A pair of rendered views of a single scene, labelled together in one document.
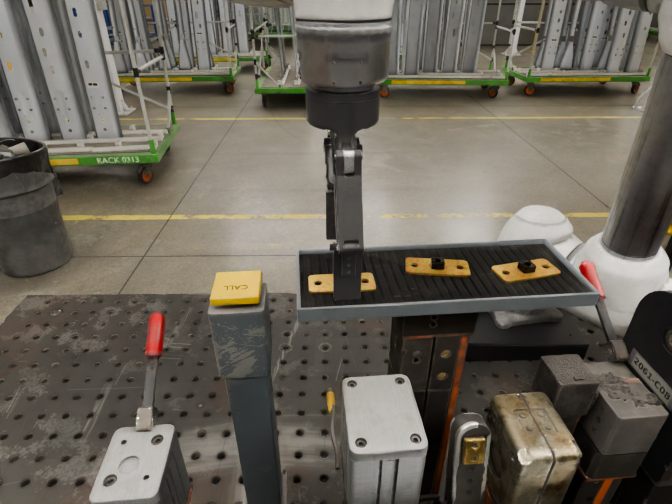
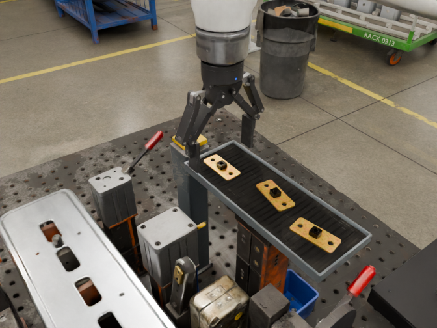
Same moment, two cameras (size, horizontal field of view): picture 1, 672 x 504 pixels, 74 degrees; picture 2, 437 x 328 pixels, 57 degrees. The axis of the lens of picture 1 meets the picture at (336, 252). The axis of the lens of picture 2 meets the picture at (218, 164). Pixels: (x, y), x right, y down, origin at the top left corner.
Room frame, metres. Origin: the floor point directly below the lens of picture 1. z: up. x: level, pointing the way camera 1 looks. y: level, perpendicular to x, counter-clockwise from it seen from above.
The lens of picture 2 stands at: (0.10, -0.55, 1.68)
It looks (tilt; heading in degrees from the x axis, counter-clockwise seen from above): 38 degrees down; 56
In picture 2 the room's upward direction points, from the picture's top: straight up
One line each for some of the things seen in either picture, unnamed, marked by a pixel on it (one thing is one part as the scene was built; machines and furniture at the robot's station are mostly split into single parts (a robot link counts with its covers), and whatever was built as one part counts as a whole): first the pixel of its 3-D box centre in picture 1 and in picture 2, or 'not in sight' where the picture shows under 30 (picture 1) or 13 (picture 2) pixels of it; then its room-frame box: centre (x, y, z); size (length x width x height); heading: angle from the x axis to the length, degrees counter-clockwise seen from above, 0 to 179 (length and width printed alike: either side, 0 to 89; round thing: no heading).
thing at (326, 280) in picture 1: (341, 279); (221, 165); (0.47, -0.01, 1.17); 0.08 x 0.04 x 0.01; 94
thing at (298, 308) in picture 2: not in sight; (290, 300); (0.60, -0.14, 0.74); 0.11 x 0.10 x 0.09; 95
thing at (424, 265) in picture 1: (437, 264); (275, 192); (0.51, -0.14, 1.17); 0.08 x 0.04 x 0.01; 84
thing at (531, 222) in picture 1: (533, 251); not in sight; (0.94, -0.48, 0.92); 0.18 x 0.16 x 0.22; 41
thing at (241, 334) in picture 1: (254, 410); (193, 211); (0.47, 0.13, 0.92); 0.08 x 0.08 x 0.44; 5
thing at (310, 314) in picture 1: (436, 275); (268, 198); (0.49, -0.13, 1.16); 0.37 x 0.14 x 0.02; 95
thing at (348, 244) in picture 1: (349, 259); (185, 147); (0.38, -0.01, 1.25); 0.03 x 0.01 x 0.05; 4
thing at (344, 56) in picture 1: (343, 54); (222, 41); (0.47, -0.01, 1.43); 0.09 x 0.09 x 0.06
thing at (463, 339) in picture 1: (419, 397); (260, 273); (0.49, -0.13, 0.92); 0.10 x 0.08 x 0.45; 95
